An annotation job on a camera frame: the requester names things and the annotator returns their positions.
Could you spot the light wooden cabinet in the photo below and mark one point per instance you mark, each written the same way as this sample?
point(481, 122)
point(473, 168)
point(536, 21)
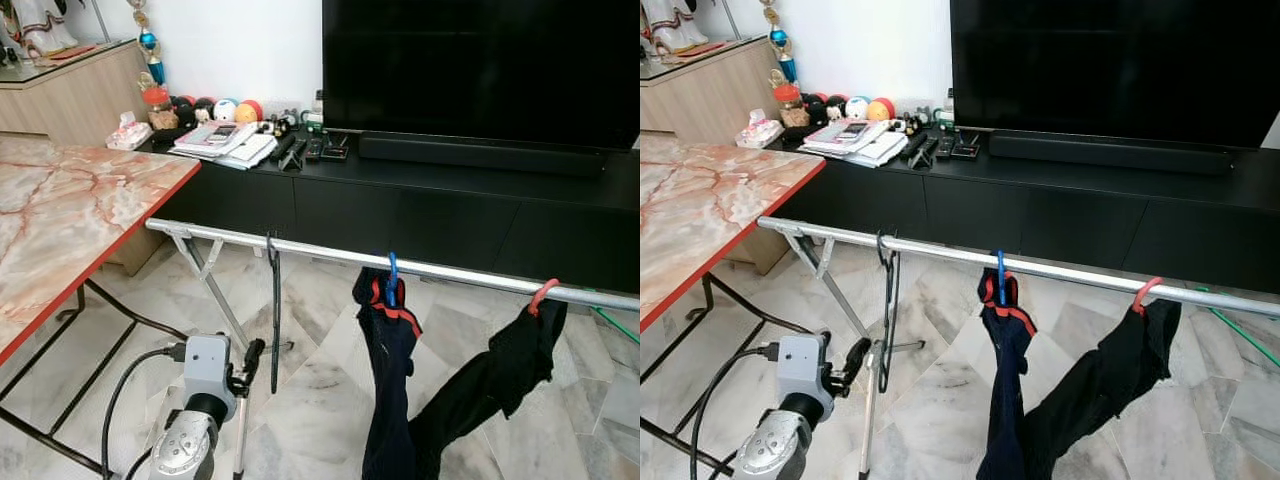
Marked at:
point(70, 100)
point(700, 100)

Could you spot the black clothes hanger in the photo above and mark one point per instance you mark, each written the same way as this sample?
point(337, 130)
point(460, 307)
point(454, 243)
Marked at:
point(274, 330)
point(884, 375)

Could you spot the red-lidded jar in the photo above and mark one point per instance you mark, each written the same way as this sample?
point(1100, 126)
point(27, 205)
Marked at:
point(788, 106)
point(158, 108)

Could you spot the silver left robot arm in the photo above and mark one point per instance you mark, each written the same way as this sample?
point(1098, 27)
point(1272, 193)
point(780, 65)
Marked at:
point(775, 450)
point(185, 450)

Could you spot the orange ball toy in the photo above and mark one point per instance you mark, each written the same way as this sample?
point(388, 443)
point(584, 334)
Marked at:
point(881, 109)
point(250, 111)

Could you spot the black flat television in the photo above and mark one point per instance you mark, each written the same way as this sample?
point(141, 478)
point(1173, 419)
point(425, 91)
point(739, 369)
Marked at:
point(480, 65)
point(1110, 65)

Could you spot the white ball toy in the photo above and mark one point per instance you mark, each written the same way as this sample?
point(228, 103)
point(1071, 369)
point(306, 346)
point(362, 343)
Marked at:
point(857, 108)
point(225, 110)

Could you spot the navy shirt with red trim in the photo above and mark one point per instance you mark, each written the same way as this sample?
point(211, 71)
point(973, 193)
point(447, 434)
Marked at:
point(1005, 380)
point(390, 380)

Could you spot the black remote control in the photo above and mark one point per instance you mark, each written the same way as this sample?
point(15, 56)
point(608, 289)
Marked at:
point(290, 152)
point(920, 150)

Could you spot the pink tissue pack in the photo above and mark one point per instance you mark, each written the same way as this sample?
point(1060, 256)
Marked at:
point(758, 132)
point(128, 135)

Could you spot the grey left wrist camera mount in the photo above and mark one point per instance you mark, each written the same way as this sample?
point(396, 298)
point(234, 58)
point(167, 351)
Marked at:
point(803, 365)
point(208, 365)

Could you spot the gold and blue trophy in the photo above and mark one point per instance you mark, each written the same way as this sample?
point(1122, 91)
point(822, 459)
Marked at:
point(780, 43)
point(150, 45)

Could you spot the red plastic clothes hanger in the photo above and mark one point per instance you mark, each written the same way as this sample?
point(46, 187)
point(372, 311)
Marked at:
point(1146, 294)
point(541, 296)

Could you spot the stack of papers and booklets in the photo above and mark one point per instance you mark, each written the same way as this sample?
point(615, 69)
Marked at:
point(870, 148)
point(240, 150)

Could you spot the black printed T-shirt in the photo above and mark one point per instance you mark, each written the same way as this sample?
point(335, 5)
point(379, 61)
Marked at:
point(500, 370)
point(1110, 370)

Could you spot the grey pocket calculator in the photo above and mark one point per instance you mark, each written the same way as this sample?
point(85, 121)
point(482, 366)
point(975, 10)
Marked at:
point(220, 132)
point(851, 130)

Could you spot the green plastic clothes hanger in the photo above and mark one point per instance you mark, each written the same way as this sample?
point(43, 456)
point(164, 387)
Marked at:
point(1245, 338)
point(615, 325)

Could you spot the white robed statue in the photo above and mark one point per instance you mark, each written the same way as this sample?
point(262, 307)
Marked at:
point(45, 25)
point(678, 25)

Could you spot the black low TV console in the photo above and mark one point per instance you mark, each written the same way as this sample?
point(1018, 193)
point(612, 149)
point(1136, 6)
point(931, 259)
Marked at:
point(1050, 215)
point(420, 215)

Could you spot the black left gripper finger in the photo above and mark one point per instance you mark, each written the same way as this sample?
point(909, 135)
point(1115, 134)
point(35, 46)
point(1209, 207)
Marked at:
point(255, 355)
point(858, 354)

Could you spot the small black box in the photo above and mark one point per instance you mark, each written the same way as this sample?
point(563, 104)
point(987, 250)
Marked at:
point(965, 147)
point(335, 149)

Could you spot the blue plastic clothes hanger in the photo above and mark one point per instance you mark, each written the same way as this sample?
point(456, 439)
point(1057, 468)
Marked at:
point(1000, 275)
point(392, 275)

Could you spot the marble-pattern folding table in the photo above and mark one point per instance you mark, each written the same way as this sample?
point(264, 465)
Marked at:
point(710, 210)
point(70, 210)

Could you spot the silver metal clothes rack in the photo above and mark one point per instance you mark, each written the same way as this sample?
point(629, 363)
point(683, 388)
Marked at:
point(320, 252)
point(940, 253)

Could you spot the black soundbar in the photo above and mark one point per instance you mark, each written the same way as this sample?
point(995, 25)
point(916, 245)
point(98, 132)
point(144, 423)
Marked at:
point(480, 155)

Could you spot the green bottle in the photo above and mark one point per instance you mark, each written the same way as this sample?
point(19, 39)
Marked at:
point(315, 115)
point(945, 113)

